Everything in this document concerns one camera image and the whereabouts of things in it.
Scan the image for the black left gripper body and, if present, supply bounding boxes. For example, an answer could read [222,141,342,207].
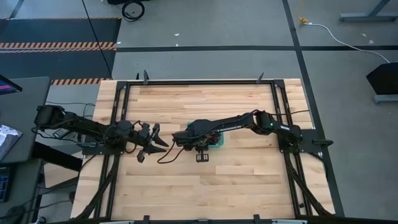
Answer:
[136,123,156,150]

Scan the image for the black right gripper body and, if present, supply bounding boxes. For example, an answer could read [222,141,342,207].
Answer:
[185,136,208,152]

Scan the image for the red braided USB cable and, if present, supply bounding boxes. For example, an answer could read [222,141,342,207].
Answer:
[205,131,221,146]

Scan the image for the teal plastic bin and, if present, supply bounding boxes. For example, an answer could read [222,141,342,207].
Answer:
[186,121,225,149]

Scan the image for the black power adapter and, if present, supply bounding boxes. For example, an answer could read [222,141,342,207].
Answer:
[52,128,71,139]

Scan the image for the dark grey desk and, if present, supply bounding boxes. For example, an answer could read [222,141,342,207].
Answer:
[0,76,51,165]

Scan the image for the black hazard stripe mat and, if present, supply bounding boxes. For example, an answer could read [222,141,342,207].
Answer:
[0,17,123,86]

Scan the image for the printed pad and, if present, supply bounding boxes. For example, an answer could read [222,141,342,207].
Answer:
[0,124,24,162]

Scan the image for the computer screen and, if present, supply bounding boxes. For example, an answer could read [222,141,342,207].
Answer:
[0,74,23,96]

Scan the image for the dark keyboard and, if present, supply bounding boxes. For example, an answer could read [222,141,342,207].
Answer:
[0,165,14,203]

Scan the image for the grey metal foot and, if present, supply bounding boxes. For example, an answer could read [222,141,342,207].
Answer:
[374,94,398,105]

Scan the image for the black box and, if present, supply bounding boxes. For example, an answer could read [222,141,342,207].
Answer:
[366,61,398,96]

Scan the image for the grey desk base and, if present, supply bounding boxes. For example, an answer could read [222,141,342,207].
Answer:
[339,0,398,22]

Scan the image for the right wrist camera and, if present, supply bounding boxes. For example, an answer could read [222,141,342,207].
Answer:
[195,151,210,164]

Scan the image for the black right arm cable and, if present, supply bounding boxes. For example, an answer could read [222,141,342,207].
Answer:
[157,141,185,165]

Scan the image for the black metal table frame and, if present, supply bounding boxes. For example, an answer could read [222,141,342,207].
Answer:
[74,79,336,220]

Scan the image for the thin black hanging cable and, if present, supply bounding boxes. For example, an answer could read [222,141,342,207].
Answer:
[81,0,113,80]

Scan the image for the coiled black floor cable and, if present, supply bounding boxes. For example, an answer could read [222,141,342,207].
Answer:
[121,0,146,22]

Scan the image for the yellow cable plug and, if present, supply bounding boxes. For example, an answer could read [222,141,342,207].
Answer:
[297,0,309,26]

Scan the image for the white floor cable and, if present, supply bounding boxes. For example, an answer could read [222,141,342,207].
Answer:
[303,22,391,64]

